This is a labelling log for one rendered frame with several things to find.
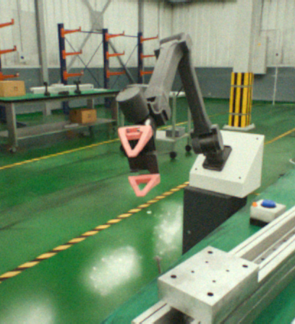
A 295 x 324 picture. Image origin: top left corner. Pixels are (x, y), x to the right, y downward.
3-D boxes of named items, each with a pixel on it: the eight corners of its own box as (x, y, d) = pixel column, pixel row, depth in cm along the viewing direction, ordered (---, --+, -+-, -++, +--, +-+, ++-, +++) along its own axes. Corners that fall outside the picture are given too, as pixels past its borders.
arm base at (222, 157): (213, 145, 153) (202, 168, 149) (207, 132, 148) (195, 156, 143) (233, 147, 148) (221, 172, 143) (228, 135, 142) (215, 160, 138)
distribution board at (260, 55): (238, 102, 1259) (243, 30, 1201) (277, 104, 1186) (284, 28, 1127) (235, 103, 1237) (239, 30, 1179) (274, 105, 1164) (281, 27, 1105)
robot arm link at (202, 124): (193, 26, 125) (165, 35, 129) (184, 32, 113) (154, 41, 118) (224, 145, 141) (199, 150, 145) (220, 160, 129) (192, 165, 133)
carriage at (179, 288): (207, 275, 77) (208, 245, 75) (257, 297, 70) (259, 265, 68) (157, 312, 66) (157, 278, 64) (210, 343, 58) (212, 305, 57)
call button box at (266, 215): (260, 216, 121) (262, 198, 119) (290, 225, 115) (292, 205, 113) (249, 223, 115) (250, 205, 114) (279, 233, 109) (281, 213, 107)
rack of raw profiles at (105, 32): (87, 116, 907) (82, 21, 850) (61, 113, 958) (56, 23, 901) (161, 105, 1166) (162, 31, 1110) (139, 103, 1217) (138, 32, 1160)
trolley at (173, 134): (118, 151, 552) (117, 82, 526) (138, 145, 597) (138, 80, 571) (181, 160, 501) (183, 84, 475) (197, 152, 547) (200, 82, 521)
